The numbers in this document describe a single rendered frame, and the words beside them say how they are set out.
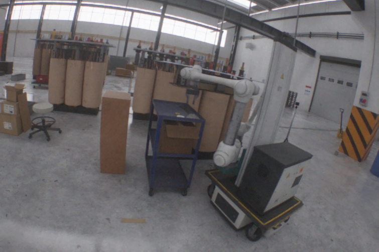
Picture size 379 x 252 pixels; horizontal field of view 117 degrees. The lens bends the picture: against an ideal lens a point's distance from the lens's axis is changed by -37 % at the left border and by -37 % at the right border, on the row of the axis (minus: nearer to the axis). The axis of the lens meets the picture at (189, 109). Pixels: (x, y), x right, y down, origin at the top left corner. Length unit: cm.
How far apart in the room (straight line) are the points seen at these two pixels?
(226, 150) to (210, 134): 112
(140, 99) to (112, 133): 199
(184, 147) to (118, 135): 74
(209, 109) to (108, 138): 135
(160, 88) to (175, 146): 234
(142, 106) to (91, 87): 117
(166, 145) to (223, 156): 54
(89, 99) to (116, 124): 207
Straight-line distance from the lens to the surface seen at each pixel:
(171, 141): 173
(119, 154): 217
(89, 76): 393
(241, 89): 140
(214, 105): 252
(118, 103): 194
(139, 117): 421
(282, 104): 187
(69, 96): 411
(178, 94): 233
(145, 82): 387
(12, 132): 340
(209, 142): 270
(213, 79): 167
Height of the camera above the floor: 136
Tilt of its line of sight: 13 degrees down
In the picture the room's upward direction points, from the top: 11 degrees clockwise
